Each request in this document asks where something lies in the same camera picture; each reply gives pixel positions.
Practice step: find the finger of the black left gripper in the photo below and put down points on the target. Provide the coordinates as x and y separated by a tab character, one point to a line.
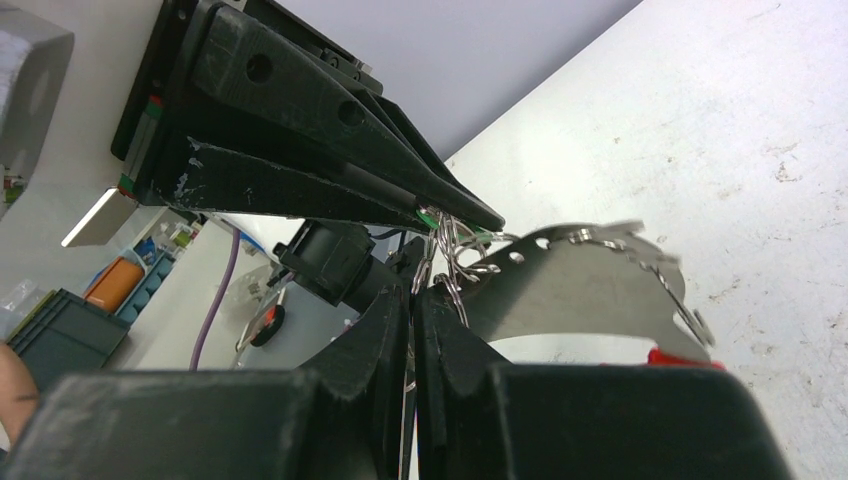
195	175
273	101

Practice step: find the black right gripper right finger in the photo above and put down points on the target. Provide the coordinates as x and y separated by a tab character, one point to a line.
481	416

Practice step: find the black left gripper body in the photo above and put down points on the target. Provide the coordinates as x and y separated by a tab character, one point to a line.
144	105

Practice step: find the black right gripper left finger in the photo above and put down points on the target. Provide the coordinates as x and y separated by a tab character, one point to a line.
337	416

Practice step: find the green key tag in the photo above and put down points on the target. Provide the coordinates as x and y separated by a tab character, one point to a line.
432	218

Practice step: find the steel key holder red handle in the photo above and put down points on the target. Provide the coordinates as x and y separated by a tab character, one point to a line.
590	279

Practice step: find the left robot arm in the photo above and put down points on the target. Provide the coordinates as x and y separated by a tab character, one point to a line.
333	260

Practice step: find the orange object in tray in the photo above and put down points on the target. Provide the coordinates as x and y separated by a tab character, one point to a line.
114	284

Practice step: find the dark grey storage crate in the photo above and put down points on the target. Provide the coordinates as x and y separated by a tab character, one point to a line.
65	335

